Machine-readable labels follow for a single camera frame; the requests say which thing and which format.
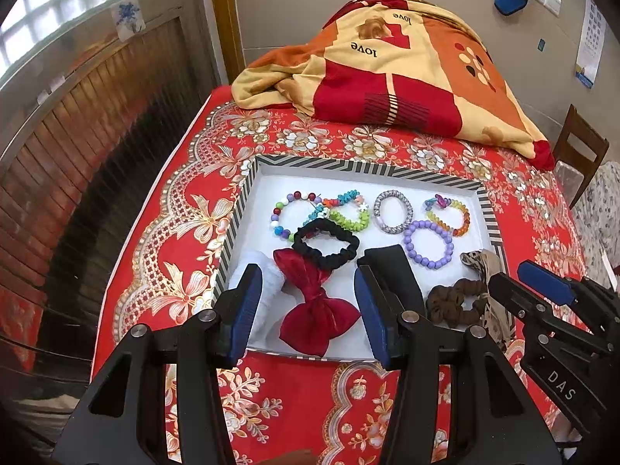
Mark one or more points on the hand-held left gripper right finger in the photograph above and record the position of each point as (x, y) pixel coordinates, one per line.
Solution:
(370, 310)

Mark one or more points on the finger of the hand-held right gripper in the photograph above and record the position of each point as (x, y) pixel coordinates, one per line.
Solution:
(545, 283)
(516, 300)

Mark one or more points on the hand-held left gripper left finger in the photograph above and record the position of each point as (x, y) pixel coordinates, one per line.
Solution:
(244, 310)

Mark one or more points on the black wide hair band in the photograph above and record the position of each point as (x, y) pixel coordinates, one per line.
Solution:
(392, 271)

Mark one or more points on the white scrunchie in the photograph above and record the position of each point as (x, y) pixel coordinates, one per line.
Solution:
(269, 271)

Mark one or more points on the leopard print scrunchie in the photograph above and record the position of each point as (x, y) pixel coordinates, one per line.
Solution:
(484, 261)

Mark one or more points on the red satin hair bow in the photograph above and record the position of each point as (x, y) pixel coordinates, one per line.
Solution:
(315, 319)

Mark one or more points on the brown scrunchie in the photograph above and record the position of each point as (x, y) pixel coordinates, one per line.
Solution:
(445, 300)

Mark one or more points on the black scrunchie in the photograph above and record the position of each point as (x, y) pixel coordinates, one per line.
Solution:
(301, 244)

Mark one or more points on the striped box with white inside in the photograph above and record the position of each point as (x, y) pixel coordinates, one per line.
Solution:
(368, 184)

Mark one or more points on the white paper sheet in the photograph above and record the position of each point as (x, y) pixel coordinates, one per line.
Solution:
(608, 264)

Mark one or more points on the red floral tablecloth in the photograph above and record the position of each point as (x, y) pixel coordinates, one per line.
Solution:
(184, 232)

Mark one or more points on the white floral cloth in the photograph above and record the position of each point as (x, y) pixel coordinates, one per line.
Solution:
(603, 203)

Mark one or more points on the plastic-wrapped package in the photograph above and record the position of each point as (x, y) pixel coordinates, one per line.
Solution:
(566, 177)

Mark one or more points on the dark wooden chair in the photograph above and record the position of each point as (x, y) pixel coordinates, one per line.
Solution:
(581, 140)

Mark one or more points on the red and yellow printed blanket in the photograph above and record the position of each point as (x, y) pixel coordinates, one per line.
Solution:
(426, 106)

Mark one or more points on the wooden slatted panel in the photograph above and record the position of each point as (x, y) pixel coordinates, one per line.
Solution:
(97, 131)

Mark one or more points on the blue and white paper sticker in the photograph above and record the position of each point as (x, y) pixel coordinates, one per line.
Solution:
(128, 19)

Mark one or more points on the glass block window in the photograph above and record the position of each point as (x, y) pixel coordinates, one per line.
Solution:
(63, 5)

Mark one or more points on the wall calendar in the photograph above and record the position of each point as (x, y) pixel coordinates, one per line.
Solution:
(591, 38)

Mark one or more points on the wooden door frame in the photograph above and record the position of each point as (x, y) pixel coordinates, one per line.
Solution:
(225, 24)

